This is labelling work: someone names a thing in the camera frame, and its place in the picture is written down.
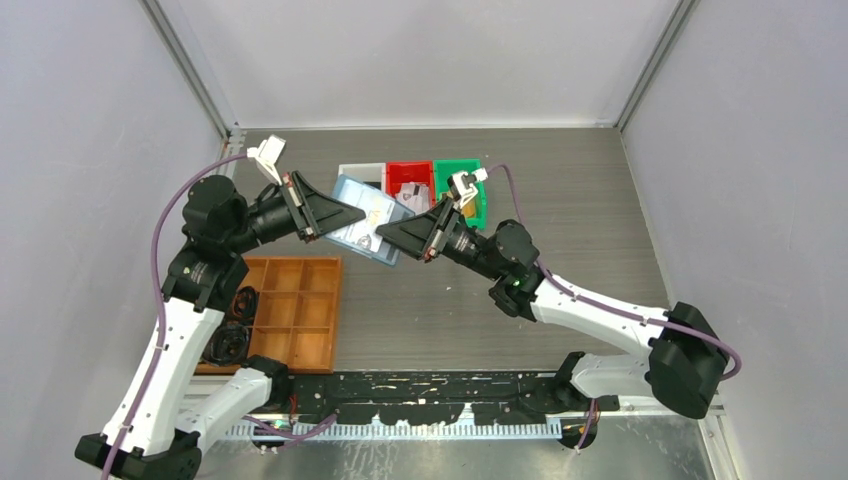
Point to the gold cards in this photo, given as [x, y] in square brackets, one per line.
[469, 208]

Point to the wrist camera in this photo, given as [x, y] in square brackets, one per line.
[266, 156]
[464, 185]

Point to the wooden compartment tray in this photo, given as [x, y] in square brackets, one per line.
[297, 318]

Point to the red plastic bin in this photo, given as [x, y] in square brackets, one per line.
[398, 173]

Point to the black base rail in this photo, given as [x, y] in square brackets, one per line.
[428, 397]

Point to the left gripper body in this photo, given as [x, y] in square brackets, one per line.
[301, 218]

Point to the white cards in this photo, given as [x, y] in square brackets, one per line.
[415, 197]

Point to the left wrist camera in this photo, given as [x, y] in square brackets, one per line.
[266, 156]

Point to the white plastic bin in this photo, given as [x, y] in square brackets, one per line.
[373, 174]

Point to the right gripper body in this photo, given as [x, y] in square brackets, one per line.
[444, 232]

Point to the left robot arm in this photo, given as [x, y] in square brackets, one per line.
[149, 436]

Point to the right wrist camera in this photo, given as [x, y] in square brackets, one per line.
[464, 185]

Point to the blue card holder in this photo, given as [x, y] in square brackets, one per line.
[379, 208]

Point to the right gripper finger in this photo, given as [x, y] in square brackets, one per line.
[436, 217]
[412, 242]

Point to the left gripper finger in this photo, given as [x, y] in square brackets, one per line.
[316, 201]
[324, 221]

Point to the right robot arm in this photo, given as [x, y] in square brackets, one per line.
[672, 355]

